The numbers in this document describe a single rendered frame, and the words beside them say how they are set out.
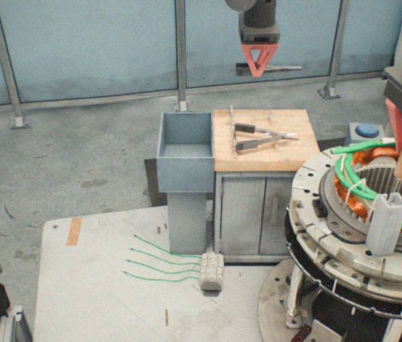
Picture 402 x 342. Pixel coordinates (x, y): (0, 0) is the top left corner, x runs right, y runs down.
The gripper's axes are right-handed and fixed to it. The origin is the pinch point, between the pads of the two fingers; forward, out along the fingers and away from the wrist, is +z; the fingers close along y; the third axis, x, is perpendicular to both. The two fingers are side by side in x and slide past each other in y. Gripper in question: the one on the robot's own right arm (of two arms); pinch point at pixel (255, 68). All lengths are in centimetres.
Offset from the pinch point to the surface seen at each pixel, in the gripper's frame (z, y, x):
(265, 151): 11.9, 10.6, 1.2
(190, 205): 25.4, 10.1, -13.2
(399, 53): 91, -200, 115
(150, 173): 119, -121, -37
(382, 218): 1.9, 40.0, 12.4
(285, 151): 12.0, 10.6, 5.0
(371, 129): 14.5, -0.2, 25.0
